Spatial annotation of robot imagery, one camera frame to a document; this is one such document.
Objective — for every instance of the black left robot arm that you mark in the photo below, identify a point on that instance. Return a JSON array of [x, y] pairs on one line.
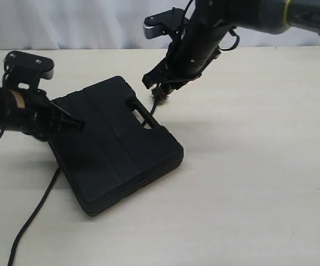
[[11, 107]]

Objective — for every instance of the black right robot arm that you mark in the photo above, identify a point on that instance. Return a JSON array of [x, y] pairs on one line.
[[196, 40]]

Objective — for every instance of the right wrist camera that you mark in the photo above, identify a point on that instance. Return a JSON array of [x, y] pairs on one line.
[[169, 22]]

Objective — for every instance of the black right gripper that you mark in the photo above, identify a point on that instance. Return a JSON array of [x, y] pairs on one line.
[[184, 62]]

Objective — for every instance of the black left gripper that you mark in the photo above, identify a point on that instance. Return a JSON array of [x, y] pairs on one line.
[[41, 116]]

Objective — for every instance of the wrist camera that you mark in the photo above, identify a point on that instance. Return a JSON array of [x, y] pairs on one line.
[[169, 22], [26, 68]]

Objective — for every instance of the black plastic carrying case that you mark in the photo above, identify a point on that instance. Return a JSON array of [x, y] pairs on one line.
[[121, 149]]

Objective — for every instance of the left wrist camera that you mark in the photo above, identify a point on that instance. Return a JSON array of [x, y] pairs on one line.
[[26, 68]]

